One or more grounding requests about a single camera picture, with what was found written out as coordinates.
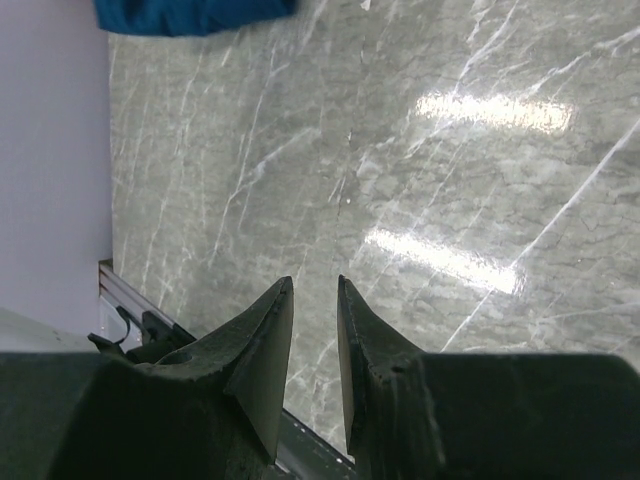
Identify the aluminium frame rail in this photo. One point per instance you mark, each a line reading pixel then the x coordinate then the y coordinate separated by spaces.
pixel 131 320

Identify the blue printed t shirt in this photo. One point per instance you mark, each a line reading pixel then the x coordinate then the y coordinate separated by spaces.
pixel 186 18

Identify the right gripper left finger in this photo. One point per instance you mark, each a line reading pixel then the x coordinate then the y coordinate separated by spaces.
pixel 219 400

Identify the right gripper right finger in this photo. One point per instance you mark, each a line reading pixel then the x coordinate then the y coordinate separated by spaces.
pixel 389 412

